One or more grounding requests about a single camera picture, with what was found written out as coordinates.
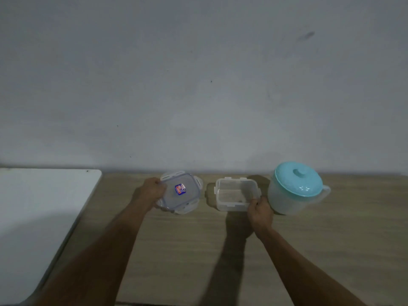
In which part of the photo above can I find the white pitcher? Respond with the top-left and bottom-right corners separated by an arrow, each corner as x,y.
267,171 -> 331,216

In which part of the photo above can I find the clear plastic food container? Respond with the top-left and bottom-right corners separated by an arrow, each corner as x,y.
214,177 -> 262,212

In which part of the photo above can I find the white table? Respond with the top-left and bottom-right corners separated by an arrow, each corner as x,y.
0,168 -> 102,305

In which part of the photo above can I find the person's right hand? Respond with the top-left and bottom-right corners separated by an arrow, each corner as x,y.
247,196 -> 275,233

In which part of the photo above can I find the person's left forearm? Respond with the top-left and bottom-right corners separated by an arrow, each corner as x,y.
32,201 -> 151,306

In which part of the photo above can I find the turquoise pitcher lid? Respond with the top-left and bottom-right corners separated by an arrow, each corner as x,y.
275,161 -> 324,197

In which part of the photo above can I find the person's left hand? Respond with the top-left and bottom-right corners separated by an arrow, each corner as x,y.
136,177 -> 168,210

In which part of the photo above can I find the person's right forearm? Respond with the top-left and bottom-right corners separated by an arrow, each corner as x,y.
255,227 -> 367,306

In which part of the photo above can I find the clear container lid with label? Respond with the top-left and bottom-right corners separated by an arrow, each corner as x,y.
156,171 -> 204,215

